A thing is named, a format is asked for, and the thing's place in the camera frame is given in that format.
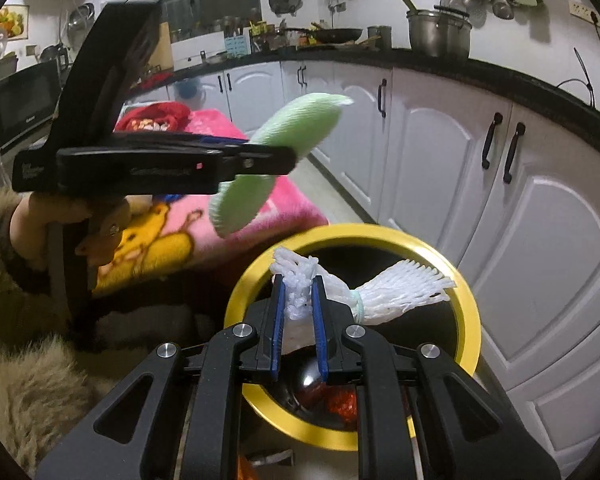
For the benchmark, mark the black electric kettle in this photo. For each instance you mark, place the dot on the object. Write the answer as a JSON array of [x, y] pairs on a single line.
[[55, 56]]

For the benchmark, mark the green foam fruit net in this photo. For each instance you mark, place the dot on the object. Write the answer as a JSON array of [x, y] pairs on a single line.
[[300, 120]]

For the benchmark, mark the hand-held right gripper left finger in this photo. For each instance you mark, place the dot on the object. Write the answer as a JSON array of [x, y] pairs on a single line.
[[278, 325]]

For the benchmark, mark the person's left hand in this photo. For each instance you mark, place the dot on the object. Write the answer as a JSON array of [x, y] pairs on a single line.
[[55, 212]]

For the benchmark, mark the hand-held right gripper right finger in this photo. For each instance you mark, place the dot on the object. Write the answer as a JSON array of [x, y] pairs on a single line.
[[321, 330]]

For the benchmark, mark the grey microwave oven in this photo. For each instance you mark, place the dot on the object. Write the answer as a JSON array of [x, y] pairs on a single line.
[[20, 102]]

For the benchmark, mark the white foam fruit net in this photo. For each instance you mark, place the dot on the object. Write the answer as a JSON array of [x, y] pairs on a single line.
[[395, 295]]

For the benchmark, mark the white wall socket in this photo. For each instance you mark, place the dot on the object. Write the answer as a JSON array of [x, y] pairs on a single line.
[[586, 14]]

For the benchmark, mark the red snack bag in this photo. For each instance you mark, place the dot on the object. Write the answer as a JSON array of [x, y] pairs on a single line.
[[150, 117]]

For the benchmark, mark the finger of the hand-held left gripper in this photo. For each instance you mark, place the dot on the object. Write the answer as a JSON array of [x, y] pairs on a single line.
[[180, 141], [265, 160]]

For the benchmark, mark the hanging steel lid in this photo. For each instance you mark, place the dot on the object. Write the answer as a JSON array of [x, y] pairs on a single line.
[[285, 0]]

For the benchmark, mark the hanging steel bowl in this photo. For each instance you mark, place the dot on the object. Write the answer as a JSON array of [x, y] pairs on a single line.
[[81, 16]]

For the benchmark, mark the crumpled red wrapper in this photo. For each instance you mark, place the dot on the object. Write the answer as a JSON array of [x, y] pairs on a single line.
[[343, 406]]

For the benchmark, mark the black wok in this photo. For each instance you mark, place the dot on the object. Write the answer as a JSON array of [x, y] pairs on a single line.
[[336, 35]]

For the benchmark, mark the person's left forearm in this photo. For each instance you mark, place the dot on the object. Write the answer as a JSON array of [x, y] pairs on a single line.
[[5, 270]]

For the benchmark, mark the yellow-rimmed trash bin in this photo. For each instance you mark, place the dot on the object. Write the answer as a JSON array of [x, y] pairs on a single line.
[[355, 232]]

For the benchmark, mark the pink printed blanket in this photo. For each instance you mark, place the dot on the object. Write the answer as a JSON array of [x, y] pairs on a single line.
[[280, 210]]

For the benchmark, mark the large steel pot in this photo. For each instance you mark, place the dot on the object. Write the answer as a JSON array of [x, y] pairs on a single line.
[[437, 32]]

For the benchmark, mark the blue utensil holder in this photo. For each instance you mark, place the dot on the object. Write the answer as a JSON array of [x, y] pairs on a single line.
[[237, 46]]

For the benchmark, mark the small steel pot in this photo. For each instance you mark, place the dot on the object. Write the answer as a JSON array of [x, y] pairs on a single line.
[[379, 37]]

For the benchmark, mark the black kitchen countertop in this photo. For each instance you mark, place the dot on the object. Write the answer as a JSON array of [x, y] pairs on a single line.
[[530, 82]]

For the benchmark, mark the white kitchen cabinets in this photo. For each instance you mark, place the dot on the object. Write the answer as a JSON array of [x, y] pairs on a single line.
[[430, 160]]

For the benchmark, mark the fruit wall picture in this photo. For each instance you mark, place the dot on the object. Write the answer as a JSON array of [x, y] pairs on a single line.
[[11, 21]]

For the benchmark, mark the wooden cutting board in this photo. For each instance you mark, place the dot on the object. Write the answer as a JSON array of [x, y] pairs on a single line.
[[165, 45]]

